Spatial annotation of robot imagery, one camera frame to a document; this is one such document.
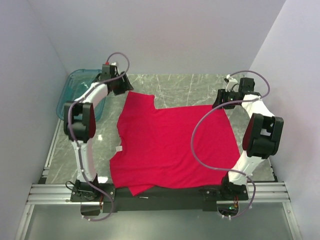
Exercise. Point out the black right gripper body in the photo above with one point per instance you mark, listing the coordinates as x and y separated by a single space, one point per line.
230 97

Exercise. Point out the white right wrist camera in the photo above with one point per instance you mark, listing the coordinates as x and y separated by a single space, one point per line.
230 83

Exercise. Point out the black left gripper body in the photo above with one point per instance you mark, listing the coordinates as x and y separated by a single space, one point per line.
119 83

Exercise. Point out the red t-shirt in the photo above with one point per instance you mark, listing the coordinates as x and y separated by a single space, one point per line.
176 147

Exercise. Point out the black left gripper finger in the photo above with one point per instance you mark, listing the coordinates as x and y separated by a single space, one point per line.
127 85
120 90

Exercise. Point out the black base beam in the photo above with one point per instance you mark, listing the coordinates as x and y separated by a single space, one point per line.
154 199

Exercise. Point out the teal transparent plastic bin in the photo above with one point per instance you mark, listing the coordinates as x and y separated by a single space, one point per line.
77 83

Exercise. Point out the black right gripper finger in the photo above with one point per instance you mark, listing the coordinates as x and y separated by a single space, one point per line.
221 93
218 101

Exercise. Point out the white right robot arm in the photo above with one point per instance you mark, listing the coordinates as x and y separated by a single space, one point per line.
260 141

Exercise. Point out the aluminium frame rail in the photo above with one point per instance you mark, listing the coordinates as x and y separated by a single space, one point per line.
43 194

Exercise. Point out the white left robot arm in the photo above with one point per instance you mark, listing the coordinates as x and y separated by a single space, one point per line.
80 121

